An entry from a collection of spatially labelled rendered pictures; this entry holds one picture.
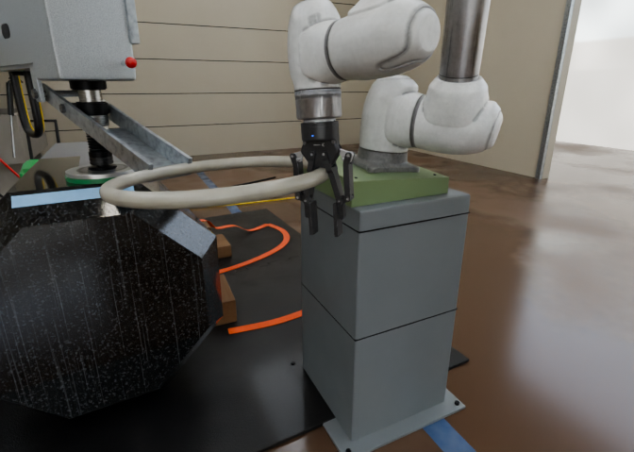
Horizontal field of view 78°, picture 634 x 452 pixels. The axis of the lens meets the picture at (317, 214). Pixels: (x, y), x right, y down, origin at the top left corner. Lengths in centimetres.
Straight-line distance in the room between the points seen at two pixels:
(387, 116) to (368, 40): 55
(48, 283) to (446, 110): 122
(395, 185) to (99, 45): 93
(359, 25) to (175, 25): 629
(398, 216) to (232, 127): 605
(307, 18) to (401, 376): 110
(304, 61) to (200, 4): 628
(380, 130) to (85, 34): 87
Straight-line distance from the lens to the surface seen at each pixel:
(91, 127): 132
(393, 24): 63
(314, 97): 75
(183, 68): 685
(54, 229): 133
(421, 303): 130
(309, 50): 73
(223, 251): 268
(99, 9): 138
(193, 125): 688
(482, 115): 112
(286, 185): 69
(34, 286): 139
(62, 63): 132
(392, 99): 117
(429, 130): 113
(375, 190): 108
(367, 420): 145
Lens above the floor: 111
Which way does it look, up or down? 18 degrees down
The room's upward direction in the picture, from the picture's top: straight up
